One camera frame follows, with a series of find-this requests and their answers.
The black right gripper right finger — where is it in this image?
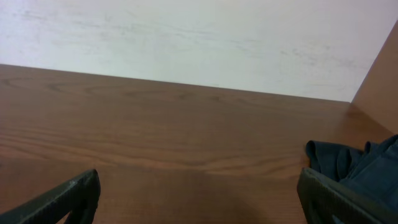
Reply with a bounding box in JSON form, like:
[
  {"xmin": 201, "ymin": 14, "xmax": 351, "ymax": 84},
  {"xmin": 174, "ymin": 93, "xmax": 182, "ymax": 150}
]
[{"xmin": 297, "ymin": 167, "xmax": 397, "ymax": 224}]

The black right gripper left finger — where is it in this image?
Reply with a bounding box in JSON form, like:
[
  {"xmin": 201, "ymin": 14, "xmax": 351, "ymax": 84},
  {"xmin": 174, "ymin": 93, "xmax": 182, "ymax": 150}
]
[{"xmin": 1, "ymin": 169, "xmax": 101, "ymax": 224}]

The dark blue cloth pile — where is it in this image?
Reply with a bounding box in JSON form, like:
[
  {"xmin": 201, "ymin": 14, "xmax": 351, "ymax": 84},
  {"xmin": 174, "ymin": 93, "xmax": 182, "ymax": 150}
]
[{"xmin": 305, "ymin": 135, "xmax": 397, "ymax": 212}]

